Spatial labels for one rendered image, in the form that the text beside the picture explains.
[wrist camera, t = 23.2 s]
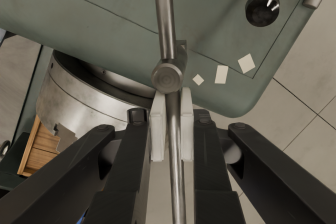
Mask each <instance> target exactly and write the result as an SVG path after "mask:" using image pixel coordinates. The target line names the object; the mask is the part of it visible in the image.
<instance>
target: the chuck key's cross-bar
mask: <svg viewBox="0 0 336 224"><path fill-rule="evenodd" d="M155 5H156V15H157V25H158V35H159V45H160V56H161V60H163V59H178V58H177V45H176V31H175V18H174V4H173V0H155ZM165 106H166V116H167V128H168V147H169V166H170V185H171V205H172V224H187V218H186V195H185V173H184V161H183V159H181V99H180V89H179V90H178V91H176V92H174V93H171V94H165Z"/></svg>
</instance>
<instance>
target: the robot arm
mask: <svg viewBox="0 0 336 224"><path fill-rule="evenodd" d="M126 113H127V126H126V129H124V130H119V131H115V127H114V126H113V125H110V124H100V125H98V126H95V127H94V128H92V129H91V130H90V131H88V132H87V133H86V134H84V135H83V136H82V137H80V138H79V139H78V140H77V141H75V142H74V143H73V144H71V145H70V146H69V147H67V148H66V149H65V150H63V151H62V152H61V153H60V154H58V155H57V156H56V157H54V158H53V159H52V160H50V161H49V162H48V163H46V164H45V165H44V166H43V167H41V168H40V169H39V170H37V171H36V172H35V173H33V174H32V175H31V176H29V177H28V178H27V179H26V180H24V181H23V182H22V183H20V184H19V185H18V186H16V187H15V188H14V189H12V190H11V191H10V192H8V193H7V194H6V195H5V196H3V197H2V198H1V199H0V224H77V222H78V221H79V220H80V218H81V217H82V216H83V214H84V213H85V212H86V210H87V209H88V211H87V213H86V216H85V218H84V220H83V223H82V224H146V215H147V203H148V192H149V181H150V170H151V160H153V162H162V160H164V150H165V137H166V124H167V111H166V98H165V93H161V92H159V91H158V90H156V93H155V96H154V100H153V104H152V107H151V110H148V109H147V108H144V107H134V108H130V109H128V110H127V111H126ZM180 134H181V160H183V162H191V161H192V160H193V205H194V224H246V221H245V217H244V213H243V210H242V206H241V203H240V199H239V195H238V193H237V191H233V190H232V186H231V182H230V178H229V174H228V171H229V172H230V174H231V175H232V177H233V178H234V180H235V181H236V182H237V184H238V185H239V187H240V188H241V189H242V191H243V192H244V194H245V195H246V197H247V198H248V199H249V201H250V202H251V204H252V205H253V207H254V208H255V209H256V211H257V212H258V214H259V215H260V217H261V218H262V219H263V221H264V222H265V224H336V193H334V192H333V191H332V190H331V189H329V188H328V187H327V186H326V185H324V184H323V183H322V182H321V181H319V180H318V179H317V178H316V177H314V176H313V175H312V174H311V173H309V172H308V171H307V170H306V169H304V168H303V167H302V166H301V165H299V164H298V163H297V162H296V161H294V160H293V159H292V158H291V157H289V156H288V155H287V154H285V153H284V152H283V151H282V150H280V149H279V148H278V147H277V146H275V145H274V144H273V143H272V142H270V141H269V140H268V139H267V138H265V137H264V136H263V135H262V134H260V133H259V132H258V131H257V130H255V129H254V128H253V127H252V126H250V125H248V124H246V123H243V122H235V123H231V124H229V125H228V129H222V128H218V127H217V126H216V123H215V122H214V121H213V120H212V119H211V116H210V113H209V111H208V110H206V109H193V105H192V97H191V90H190V88H189V87H182V88H181V106H180ZM103 188H104V189H103ZM102 189H103V191H102Z"/></svg>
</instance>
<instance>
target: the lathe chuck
mask: <svg viewBox="0 0 336 224"><path fill-rule="evenodd" d="M35 108H36V113H37V116H38V118H39V119H40V121H41V122H42V124H43V125H44V126H45V127H46V128H47V129H48V131H49V132H51V133H52V134H53V135H54V136H56V135H57V133H58V131H59V130H58V129H56V128H57V125H60V124H62V125H63V126H64V127H66V128H67V129H69V130H71V131H72V132H74V133H76V134H75V137H77V138H78V139H79V138H81V137H82V136H83V135H85V134H86V133H87V132H88V131H90V130H91V129H92V128H94V127H96V126H99V125H102V124H106V125H112V126H114V128H115V132H116V131H122V130H125V129H126V127H127V124H128V122H127V121H123V120H120V119H117V118H115V117H112V116H109V115H107V114H104V113H102V112H100V111H98V110H96V109H94V108H92V107H90V106H88V105H86V104H84V103H82V102H81V101H79V100H77V99H76V98H74V97H73V96H71V95H70V94H68V93H67V92H66V91H65V90H63V89H62V88H61V87H60V86H59V85H58V84H57V83H56V82H55V81H54V79H53V78H52V77H51V75H50V73H49V69H48V67H47V70H46V74H45V77H44V80H43V83H42V86H41V89H40V92H39V95H38V98H37V101H36V106H35ZM168 145H169V138H168V127H166V131H165V144H164V153H165V151H166V149H167V147H168Z"/></svg>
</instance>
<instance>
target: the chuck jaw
mask: <svg viewBox="0 0 336 224"><path fill-rule="evenodd" d="M56 129H58V133H57V136H58V137H59V138H60V140H59V142H58V145H57V148H56V151H58V152H59V153H61V152H62V151H64V150H65V149H66V148H68V147H69V146H70V145H71V144H72V143H73V142H75V141H77V140H78V138H77V137H76V136H75V135H76V133H74V132H73V131H71V130H69V129H68V128H66V127H65V126H63V125H62V124H59V125H57V127H56Z"/></svg>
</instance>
